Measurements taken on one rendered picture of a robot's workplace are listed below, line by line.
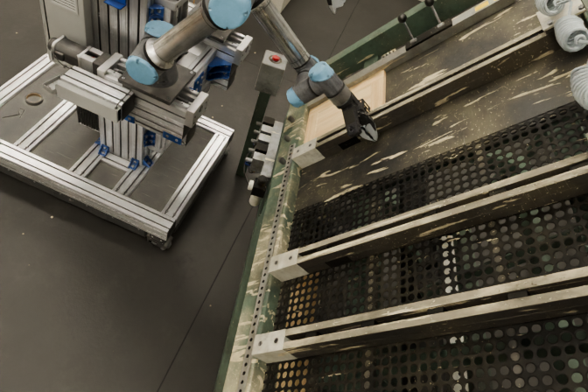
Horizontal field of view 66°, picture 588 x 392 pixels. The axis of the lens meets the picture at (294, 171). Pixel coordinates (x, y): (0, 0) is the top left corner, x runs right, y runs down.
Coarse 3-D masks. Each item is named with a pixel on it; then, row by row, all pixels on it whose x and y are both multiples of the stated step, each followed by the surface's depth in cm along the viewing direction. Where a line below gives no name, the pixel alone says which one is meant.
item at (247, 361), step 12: (288, 156) 195; (288, 168) 189; (276, 216) 173; (276, 228) 168; (264, 264) 160; (264, 276) 156; (264, 288) 152; (252, 324) 146; (252, 336) 142; (252, 348) 139; (240, 384) 133
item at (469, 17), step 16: (496, 0) 166; (512, 0) 164; (464, 16) 173; (480, 16) 170; (448, 32) 177; (400, 48) 190; (416, 48) 184; (384, 64) 192; (400, 64) 191; (352, 80) 201; (320, 96) 212
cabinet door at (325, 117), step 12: (384, 72) 193; (360, 84) 198; (372, 84) 192; (384, 84) 188; (360, 96) 193; (372, 96) 186; (384, 96) 183; (312, 108) 215; (324, 108) 207; (336, 108) 200; (372, 108) 181; (312, 120) 208; (324, 120) 202; (336, 120) 195; (312, 132) 201; (324, 132) 195
